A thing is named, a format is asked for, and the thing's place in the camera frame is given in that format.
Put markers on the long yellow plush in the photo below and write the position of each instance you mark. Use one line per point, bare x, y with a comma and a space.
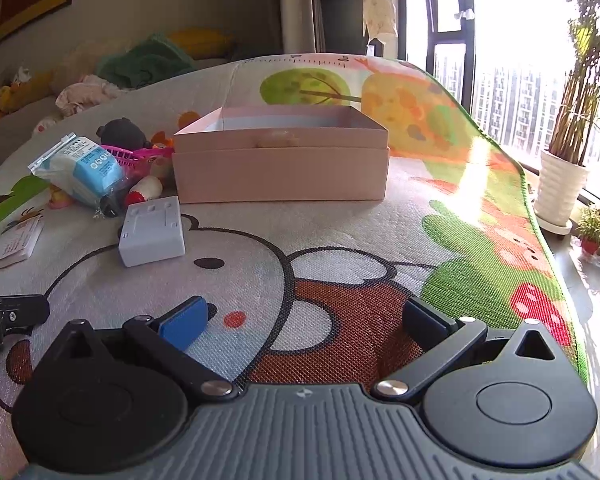
27, 92

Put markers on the grey sofa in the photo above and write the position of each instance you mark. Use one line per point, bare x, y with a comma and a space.
10, 132

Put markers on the white pink soft toy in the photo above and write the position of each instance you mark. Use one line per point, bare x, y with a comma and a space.
47, 122

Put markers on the pink toy strainer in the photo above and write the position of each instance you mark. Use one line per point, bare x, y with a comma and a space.
125, 157

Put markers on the beige cushion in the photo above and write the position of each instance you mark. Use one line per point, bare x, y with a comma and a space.
77, 65

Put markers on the white booklet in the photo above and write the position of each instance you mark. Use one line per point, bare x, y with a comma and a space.
10, 245

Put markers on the black window frame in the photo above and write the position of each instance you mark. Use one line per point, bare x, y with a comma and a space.
464, 50

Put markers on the green blanket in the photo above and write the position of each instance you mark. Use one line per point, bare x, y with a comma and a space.
145, 62

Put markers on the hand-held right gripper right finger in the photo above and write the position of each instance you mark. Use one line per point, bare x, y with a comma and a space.
422, 322

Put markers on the grey curtain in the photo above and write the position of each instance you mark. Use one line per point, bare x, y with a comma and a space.
300, 5

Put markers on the yellow pillow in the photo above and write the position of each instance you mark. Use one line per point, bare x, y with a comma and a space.
200, 42

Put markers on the pink cardboard box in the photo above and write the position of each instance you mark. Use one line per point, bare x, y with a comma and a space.
280, 175

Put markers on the bamboo plant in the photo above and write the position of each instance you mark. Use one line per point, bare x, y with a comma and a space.
577, 110

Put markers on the white plastic adapter box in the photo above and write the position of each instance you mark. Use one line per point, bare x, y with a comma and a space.
152, 235

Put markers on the black plush toy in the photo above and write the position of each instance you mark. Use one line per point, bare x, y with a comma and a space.
122, 132

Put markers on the small plant red pot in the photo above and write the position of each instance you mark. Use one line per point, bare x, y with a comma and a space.
592, 232

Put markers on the yellow toy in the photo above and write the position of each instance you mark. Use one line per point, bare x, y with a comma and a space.
60, 199

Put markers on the blue white tissue packet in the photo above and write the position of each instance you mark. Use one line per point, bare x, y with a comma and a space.
87, 170

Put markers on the hanging baby garment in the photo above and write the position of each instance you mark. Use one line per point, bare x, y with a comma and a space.
380, 17

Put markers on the pink printed clothing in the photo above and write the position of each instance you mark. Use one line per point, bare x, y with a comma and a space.
87, 92

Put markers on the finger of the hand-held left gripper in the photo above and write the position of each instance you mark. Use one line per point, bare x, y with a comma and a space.
15, 312

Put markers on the printed play mat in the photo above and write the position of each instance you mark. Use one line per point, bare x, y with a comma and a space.
330, 240

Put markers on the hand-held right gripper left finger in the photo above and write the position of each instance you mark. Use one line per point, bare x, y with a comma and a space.
185, 322

